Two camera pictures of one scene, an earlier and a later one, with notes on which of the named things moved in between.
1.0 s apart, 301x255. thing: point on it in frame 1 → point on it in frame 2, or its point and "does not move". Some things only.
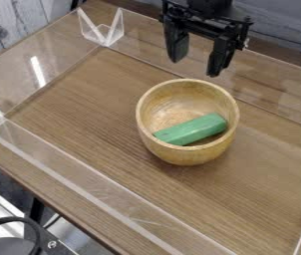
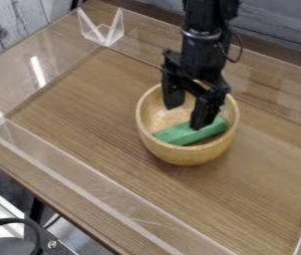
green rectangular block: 192,130 does not move
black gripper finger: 176,37 → 172,91
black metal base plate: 53,246 does not move
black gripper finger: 220,56 → 206,109
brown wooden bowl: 174,102 does not move
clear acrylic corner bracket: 103,34 does not move
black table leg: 37,211 does not move
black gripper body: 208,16 → 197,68
